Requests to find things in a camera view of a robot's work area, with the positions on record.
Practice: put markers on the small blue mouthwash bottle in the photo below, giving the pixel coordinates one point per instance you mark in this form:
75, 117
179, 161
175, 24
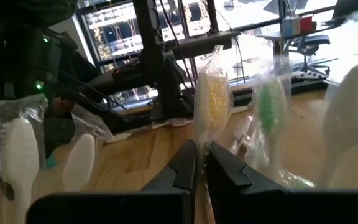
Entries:
51, 161

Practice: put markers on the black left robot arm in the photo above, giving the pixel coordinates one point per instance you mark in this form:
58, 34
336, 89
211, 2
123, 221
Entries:
17, 62

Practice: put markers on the purple toothbrush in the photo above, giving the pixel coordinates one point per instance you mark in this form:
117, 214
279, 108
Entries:
20, 161
350, 109

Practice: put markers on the red white blue box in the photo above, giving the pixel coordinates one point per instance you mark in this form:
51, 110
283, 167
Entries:
300, 25

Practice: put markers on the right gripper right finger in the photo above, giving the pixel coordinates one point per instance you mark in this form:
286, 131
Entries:
259, 205

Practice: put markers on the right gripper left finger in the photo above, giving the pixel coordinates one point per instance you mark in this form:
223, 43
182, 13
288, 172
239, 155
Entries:
166, 205

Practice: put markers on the black office chair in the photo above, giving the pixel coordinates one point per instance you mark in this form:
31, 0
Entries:
309, 43

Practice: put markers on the yellow toothbrush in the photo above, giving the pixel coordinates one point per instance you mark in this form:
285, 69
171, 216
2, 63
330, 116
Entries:
211, 102

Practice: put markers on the silver aluminium bracket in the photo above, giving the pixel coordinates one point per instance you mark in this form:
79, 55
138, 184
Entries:
141, 132

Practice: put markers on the green toothbrush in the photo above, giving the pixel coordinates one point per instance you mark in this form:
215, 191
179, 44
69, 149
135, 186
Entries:
270, 109

